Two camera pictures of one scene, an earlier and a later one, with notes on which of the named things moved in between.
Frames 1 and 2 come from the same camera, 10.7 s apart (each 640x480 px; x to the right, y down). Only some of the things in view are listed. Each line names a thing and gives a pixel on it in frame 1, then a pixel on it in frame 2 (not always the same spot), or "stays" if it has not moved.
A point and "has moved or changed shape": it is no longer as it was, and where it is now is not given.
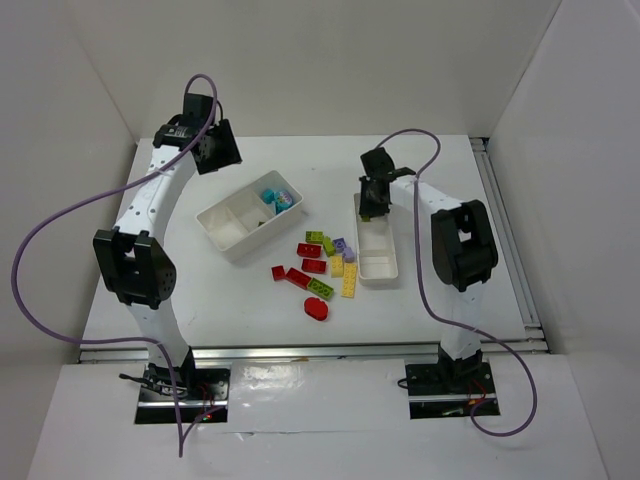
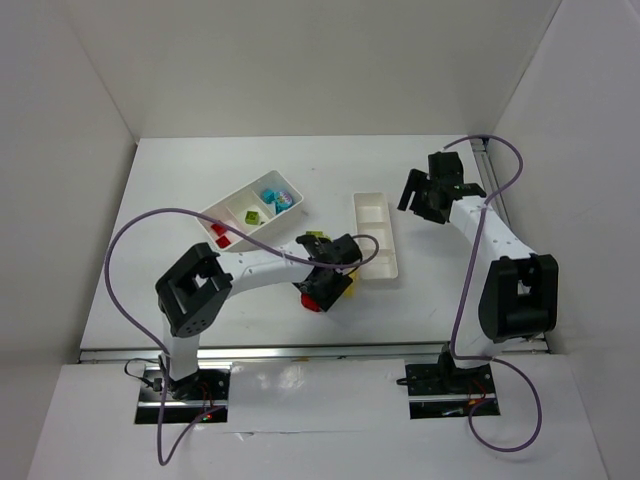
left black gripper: (220, 147) to (323, 288)
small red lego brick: (278, 273) has moved or changed shape
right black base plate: (450, 390) stays
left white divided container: (246, 219) stays
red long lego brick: (298, 278) has moved or changed shape
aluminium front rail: (307, 351) stays
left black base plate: (208, 393) stays
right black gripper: (375, 195) to (423, 198)
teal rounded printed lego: (283, 199) stays
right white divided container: (376, 247) stays
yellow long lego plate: (349, 280) stays
